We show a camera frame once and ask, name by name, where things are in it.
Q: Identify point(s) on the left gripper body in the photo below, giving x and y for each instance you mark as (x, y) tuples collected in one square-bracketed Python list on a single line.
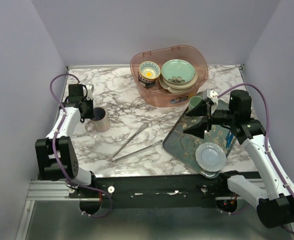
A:
[(89, 107)]

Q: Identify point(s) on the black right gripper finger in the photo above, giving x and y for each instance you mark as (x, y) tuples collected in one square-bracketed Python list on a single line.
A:
[(198, 111), (197, 130)]

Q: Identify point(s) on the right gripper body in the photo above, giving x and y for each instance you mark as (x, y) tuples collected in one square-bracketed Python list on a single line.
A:
[(223, 117)]

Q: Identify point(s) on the cream divided plate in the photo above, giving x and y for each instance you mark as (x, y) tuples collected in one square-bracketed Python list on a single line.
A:
[(171, 89)]

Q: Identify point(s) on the green plate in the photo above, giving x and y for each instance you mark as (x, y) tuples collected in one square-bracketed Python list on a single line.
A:
[(178, 71)]

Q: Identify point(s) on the orange patterned bowl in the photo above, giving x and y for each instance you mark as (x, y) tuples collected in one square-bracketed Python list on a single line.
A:
[(143, 80)]

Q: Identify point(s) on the yellow blue patterned bowl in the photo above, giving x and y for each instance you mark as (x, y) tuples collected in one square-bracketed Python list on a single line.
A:
[(149, 71)]

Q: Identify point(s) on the colourful striped bowl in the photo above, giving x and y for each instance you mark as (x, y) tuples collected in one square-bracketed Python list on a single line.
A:
[(148, 85)]

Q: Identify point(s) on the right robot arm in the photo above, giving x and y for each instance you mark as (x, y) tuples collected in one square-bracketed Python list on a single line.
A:
[(274, 204)]

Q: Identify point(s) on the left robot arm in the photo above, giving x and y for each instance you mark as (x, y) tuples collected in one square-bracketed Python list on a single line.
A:
[(55, 153)]

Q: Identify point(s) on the pink transparent plastic bin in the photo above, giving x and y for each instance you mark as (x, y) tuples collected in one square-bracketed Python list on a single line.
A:
[(158, 96)]

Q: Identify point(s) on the green plastic cup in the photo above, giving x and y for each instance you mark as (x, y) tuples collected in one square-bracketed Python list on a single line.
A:
[(194, 101)]

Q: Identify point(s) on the floral blossom tray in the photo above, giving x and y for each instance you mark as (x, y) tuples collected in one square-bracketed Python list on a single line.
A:
[(183, 146)]

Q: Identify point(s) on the blue metallic fork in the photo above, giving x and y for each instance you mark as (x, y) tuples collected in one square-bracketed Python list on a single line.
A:
[(229, 139)]

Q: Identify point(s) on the light blue saucer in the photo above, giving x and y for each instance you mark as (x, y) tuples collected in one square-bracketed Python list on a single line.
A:
[(210, 157)]

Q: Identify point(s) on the iridescent pink mug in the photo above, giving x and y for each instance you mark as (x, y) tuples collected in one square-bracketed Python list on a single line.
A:
[(100, 122)]

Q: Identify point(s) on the metal tongs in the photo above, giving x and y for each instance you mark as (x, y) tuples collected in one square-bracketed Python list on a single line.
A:
[(135, 145)]

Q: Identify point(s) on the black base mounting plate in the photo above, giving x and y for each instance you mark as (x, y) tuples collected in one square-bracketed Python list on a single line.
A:
[(160, 191)]

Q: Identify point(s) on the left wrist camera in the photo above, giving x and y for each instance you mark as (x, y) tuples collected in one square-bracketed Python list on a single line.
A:
[(89, 89)]

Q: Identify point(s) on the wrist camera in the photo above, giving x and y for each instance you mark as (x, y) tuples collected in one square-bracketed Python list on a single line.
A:
[(89, 89), (210, 96)]

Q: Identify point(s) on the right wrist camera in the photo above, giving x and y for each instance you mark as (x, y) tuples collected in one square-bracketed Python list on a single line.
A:
[(210, 96)]

